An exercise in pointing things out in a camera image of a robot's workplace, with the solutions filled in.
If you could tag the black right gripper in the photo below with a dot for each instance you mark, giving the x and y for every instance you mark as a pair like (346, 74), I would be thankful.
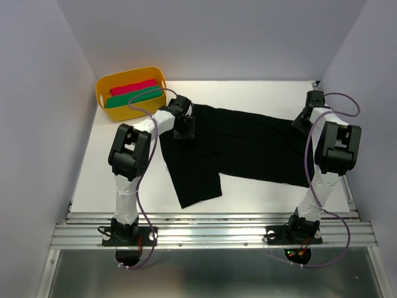
(297, 124)

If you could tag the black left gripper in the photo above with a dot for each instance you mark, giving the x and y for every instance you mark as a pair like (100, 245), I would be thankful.
(189, 133)

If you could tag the black t-shirt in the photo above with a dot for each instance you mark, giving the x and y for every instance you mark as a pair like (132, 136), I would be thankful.
(235, 143)

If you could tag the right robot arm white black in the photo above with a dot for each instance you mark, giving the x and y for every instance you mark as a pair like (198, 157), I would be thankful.
(331, 151)

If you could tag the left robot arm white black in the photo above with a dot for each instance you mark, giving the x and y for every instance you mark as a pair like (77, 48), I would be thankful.
(130, 154)

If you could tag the red rolled t-shirt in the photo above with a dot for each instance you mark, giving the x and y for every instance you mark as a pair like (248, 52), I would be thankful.
(121, 90)

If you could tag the green rolled t-shirt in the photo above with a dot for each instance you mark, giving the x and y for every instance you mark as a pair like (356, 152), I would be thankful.
(137, 96)

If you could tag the yellow plastic basket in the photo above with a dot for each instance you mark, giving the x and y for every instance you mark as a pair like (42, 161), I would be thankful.
(132, 110)

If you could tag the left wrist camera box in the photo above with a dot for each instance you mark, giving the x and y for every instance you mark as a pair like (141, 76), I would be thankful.
(179, 105)

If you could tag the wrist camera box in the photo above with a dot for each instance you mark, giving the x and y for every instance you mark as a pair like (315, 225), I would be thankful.
(179, 105)
(315, 98)

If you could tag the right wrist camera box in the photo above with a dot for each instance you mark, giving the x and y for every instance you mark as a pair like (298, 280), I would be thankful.
(315, 98)

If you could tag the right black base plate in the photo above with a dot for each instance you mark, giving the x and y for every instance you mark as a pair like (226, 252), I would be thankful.
(282, 235)

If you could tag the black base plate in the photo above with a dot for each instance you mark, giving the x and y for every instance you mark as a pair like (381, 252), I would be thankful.
(282, 235)
(142, 237)

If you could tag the aluminium rail frame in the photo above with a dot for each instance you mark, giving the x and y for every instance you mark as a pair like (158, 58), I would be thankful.
(212, 249)

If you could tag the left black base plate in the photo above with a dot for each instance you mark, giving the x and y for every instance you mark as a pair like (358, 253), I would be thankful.
(142, 237)

